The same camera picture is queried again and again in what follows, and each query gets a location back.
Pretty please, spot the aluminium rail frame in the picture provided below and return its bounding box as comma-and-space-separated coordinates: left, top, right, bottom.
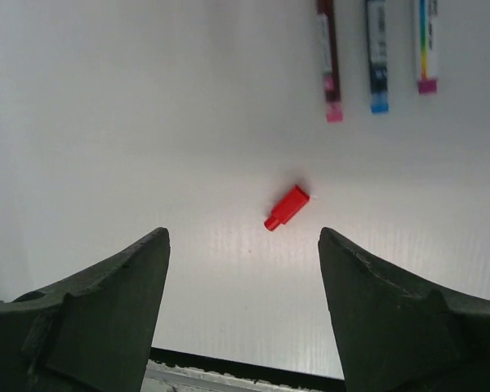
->
149, 347, 346, 391

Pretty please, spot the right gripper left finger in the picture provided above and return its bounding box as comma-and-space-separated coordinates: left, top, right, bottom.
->
0, 228, 171, 391

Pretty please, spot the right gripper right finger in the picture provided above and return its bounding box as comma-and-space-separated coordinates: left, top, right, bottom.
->
318, 228, 490, 391

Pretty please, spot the pink white pen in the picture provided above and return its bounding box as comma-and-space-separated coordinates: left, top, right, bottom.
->
412, 0, 439, 95

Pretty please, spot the small red pen cap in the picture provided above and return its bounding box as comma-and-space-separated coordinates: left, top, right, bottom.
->
264, 185, 310, 231

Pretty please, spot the white pen blue print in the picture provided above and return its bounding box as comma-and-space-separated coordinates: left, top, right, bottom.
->
365, 0, 389, 114

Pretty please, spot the red white pen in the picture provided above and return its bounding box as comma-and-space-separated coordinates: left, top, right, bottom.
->
315, 0, 343, 123

